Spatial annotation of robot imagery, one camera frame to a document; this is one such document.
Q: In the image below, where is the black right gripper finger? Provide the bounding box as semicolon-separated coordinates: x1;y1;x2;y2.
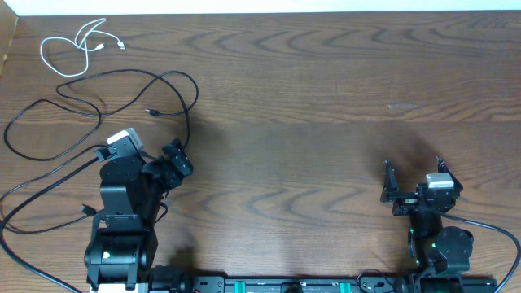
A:
436;157;460;186
380;160;399;203

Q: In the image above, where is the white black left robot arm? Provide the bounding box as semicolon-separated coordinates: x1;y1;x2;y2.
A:
84;136;193;292

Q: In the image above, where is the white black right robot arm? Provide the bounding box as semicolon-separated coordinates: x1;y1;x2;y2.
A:
380;159;474;293

